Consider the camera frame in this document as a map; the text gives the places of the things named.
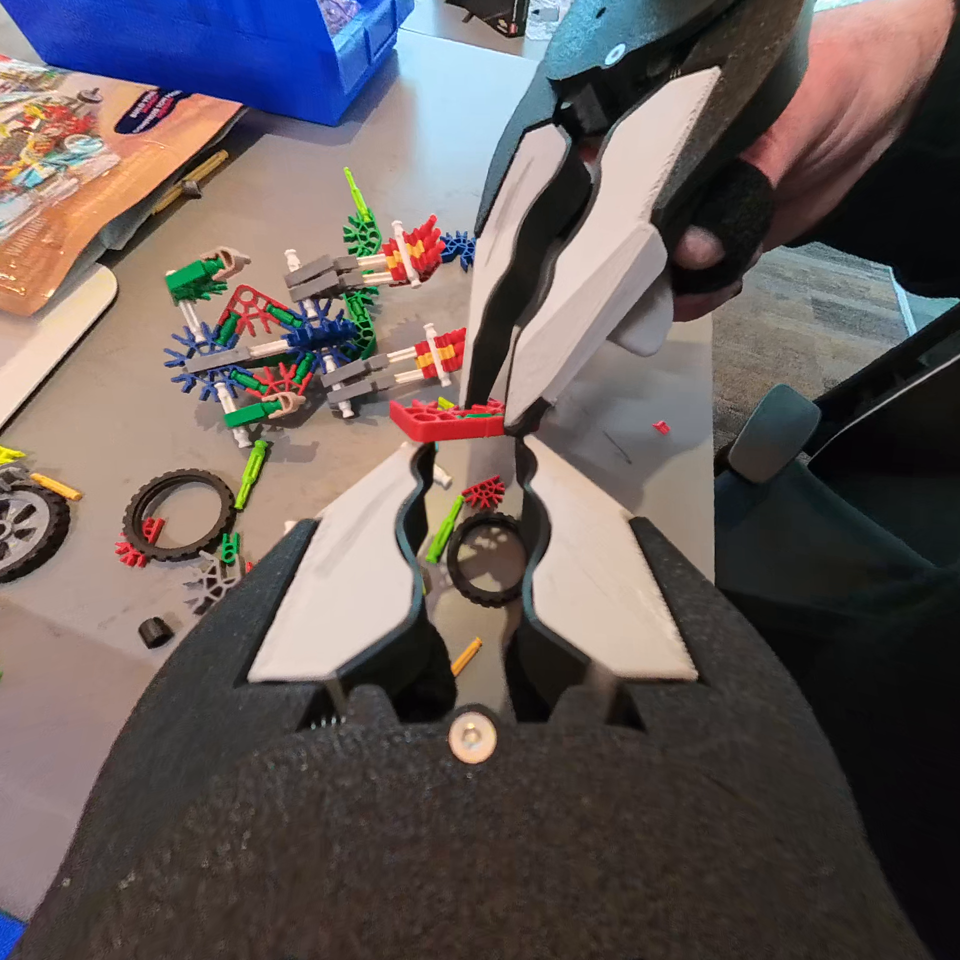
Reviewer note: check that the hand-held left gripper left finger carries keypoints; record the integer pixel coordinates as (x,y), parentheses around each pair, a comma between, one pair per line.
(337,600)

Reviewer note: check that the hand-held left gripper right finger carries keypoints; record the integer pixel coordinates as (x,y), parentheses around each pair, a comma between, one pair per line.
(607,600)

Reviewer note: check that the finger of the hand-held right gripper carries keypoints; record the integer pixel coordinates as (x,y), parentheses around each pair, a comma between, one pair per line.
(502,240)
(615,247)

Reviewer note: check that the grey snowflake connector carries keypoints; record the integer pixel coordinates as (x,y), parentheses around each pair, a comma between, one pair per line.
(214,585)

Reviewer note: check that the light green rod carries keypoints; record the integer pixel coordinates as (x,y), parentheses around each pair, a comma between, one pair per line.
(444,531)
(251,474)

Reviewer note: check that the white rod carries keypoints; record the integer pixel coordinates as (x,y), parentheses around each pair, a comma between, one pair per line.
(442,476)

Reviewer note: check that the short green rod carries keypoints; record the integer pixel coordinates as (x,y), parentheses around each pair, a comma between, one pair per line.
(484,410)

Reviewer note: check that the multicolour construction toy model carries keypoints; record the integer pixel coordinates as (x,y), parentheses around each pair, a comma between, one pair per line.
(300,337)

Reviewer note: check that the blue bin with square tag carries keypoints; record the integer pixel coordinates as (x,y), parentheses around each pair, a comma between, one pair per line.
(7,930)

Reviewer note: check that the person's right forearm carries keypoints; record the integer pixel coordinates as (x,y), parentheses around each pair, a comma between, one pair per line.
(922,225)

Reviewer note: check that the person's right hand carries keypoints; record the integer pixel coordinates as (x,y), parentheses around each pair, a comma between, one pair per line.
(855,97)

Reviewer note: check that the blue snowflake connector pair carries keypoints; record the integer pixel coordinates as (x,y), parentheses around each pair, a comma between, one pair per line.
(459,250)

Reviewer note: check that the black tyre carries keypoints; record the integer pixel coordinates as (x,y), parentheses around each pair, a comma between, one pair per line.
(135,517)
(457,570)

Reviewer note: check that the orange rod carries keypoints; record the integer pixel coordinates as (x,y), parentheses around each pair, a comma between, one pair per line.
(56,487)
(466,657)

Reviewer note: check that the black toy car box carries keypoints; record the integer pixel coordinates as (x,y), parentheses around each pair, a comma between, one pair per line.
(495,15)

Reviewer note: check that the small black spacer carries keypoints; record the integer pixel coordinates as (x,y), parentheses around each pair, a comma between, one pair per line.
(155,632)

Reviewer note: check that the small red connector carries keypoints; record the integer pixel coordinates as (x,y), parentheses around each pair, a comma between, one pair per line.
(131,551)

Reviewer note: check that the clear plastic bag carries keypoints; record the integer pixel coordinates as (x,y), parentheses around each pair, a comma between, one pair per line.
(352,15)

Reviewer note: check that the small grey spacer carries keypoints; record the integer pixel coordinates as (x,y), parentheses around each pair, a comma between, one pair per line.
(193,189)

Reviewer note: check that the dull yellow rod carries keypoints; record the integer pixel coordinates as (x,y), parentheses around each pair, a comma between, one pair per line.
(187,180)

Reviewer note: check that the grey spoked wheel with tyre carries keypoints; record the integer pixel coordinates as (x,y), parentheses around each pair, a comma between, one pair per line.
(22,525)

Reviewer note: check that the yellow-green connector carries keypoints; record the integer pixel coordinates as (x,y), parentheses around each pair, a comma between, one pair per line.
(11,454)

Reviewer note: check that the blue plastic storage bin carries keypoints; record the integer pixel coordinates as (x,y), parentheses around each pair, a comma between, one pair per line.
(187,45)

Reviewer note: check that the orange toy set package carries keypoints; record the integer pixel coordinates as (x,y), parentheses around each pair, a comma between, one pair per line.
(90,187)

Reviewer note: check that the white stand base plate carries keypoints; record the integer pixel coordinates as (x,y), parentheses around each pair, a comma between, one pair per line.
(45,345)

